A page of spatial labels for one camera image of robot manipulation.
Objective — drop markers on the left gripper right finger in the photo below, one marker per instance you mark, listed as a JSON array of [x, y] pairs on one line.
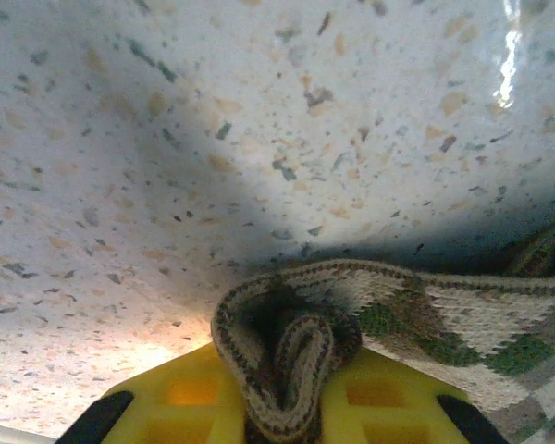
[[388, 411]]

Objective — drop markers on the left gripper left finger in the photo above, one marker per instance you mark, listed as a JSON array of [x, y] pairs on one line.
[[176, 407]]

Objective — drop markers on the beige brown argyle sock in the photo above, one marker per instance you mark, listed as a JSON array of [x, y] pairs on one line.
[[300, 333]]

